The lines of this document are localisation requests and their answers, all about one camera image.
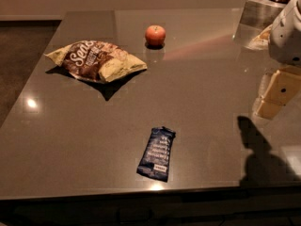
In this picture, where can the red apple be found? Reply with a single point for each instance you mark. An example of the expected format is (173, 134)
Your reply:
(155, 35)

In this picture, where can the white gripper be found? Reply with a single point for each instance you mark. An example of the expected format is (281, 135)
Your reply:
(286, 38)

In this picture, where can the brown chip bag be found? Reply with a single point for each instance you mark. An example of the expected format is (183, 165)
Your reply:
(96, 61)

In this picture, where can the blue rxbar blueberry wrapper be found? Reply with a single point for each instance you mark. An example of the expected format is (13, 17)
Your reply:
(154, 163)

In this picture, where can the silver metal box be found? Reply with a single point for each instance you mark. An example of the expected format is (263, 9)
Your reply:
(256, 15)

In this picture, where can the snack packet by metal box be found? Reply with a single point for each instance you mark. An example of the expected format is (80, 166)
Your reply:
(261, 41)

